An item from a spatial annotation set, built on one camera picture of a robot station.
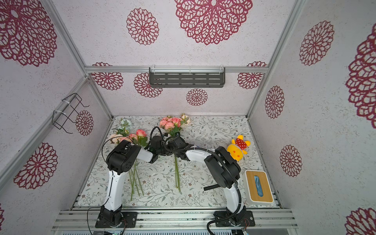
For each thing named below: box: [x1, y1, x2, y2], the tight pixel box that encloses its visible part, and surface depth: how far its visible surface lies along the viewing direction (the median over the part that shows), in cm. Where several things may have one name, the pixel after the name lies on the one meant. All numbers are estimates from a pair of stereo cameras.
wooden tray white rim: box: [243, 169, 274, 206], surface depth 80 cm
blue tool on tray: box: [253, 175, 264, 197], surface depth 83 cm
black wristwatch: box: [203, 184, 221, 191], surface depth 87 cm
